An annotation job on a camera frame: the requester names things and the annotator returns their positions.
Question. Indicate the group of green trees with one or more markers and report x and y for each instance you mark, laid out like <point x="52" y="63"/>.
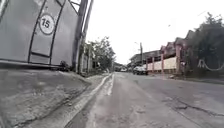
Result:
<point x="101" y="55"/>

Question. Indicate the dark parked car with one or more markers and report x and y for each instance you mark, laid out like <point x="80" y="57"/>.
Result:
<point x="140" y="70"/>

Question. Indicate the utility pole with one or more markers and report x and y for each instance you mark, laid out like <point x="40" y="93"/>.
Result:
<point x="141" y="53"/>

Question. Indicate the row of roofed buildings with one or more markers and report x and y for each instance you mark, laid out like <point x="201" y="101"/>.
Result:
<point x="150" y="56"/>

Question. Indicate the dark leaning pole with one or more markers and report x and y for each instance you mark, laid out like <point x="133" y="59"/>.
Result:
<point x="85" y="30"/>
<point x="79" y="33"/>

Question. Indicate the grey concrete road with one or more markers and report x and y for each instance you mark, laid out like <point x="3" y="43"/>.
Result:
<point x="140" y="103"/>

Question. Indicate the red and cream fence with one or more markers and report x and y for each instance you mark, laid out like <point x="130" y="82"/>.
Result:
<point x="166" y="63"/>

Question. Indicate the round white sign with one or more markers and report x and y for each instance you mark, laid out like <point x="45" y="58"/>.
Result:
<point x="46" y="24"/>

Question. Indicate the rough concrete pavement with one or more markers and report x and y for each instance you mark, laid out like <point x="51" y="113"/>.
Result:
<point x="33" y="93"/>

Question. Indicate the grey concrete pavement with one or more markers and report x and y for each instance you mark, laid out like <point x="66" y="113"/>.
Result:
<point x="200" y="79"/>

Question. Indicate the grey metal gate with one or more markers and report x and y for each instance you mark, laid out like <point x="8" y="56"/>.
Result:
<point x="20" y="33"/>

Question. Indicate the dark trees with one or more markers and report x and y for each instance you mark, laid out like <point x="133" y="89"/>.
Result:
<point x="208" y="43"/>

